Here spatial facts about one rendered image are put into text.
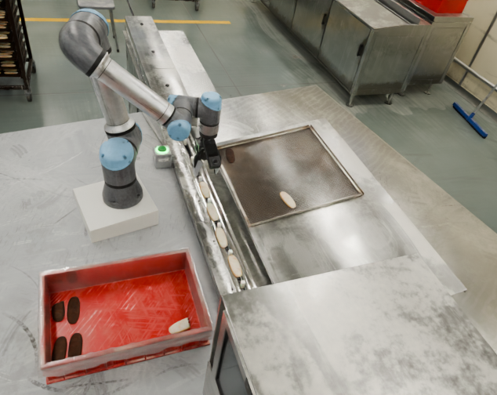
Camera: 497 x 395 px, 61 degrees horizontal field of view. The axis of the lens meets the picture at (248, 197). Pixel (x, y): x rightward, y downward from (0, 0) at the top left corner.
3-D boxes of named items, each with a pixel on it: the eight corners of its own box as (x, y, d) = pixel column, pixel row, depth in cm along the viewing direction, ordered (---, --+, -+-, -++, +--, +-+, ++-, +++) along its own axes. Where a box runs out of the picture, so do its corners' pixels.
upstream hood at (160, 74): (125, 27, 289) (124, 13, 284) (151, 27, 295) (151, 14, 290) (161, 131, 207) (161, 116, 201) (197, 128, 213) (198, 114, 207)
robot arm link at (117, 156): (99, 186, 154) (93, 155, 145) (107, 163, 164) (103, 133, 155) (133, 186, 155) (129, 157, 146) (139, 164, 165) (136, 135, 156)
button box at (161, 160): (152, 164, 197) (151, 145, 190) (168, 162, 200) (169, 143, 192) (155, 175, 192) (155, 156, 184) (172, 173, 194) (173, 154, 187)
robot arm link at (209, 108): (199, 88, 154) (223, 91, 155) (197, 114, 162) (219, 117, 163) (198, 99, 149) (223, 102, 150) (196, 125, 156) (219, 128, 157)
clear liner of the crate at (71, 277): (41, 288, 137) (36, 269, 131) (189, 262, 154) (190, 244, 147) (41, 389, 115) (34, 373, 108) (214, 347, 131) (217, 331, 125)
